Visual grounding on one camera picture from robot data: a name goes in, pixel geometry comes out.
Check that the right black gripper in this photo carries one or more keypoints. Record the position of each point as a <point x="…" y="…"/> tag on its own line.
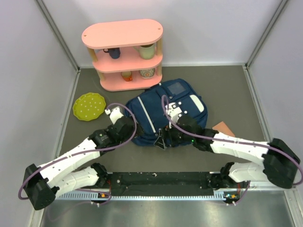
<point x="167" y="132"/>

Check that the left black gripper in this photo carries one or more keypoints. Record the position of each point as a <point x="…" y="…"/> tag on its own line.
<point x="139" y="131"/>

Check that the navy blue student backpack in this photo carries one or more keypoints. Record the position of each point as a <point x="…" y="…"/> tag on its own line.
<point x="149" y="113"/>

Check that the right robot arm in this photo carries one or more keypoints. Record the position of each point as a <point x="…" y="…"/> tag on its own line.
<point x="270" y="161"/>

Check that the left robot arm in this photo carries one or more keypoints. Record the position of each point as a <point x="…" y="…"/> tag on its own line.
<point x="45" y="183"/>

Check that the green polka dot plate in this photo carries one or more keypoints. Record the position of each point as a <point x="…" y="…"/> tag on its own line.
<point x="89" y="106"/>

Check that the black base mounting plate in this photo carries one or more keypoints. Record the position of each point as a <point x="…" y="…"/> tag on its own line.
<point x="205" y="180"/>

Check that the small orange cup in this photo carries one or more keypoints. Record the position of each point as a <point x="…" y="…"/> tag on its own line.
<point x="127" y="76"/>

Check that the patterned ceramic bowl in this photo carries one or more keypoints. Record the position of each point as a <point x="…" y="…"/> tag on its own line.
<point x="147" y="73"/>

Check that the pink three-tier wooden shelf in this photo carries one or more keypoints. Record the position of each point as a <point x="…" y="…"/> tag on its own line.
<point x="124" y="35"/>

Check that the dark blue mug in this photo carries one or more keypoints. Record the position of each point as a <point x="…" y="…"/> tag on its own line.
<point x="114" y="53"/>

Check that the pale green mug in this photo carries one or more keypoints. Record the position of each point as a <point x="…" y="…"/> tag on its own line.
<point x="146" y="52"/>

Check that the aluminium frame rail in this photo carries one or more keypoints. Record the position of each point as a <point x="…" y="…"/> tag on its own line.
<point x="261" y="204"/>

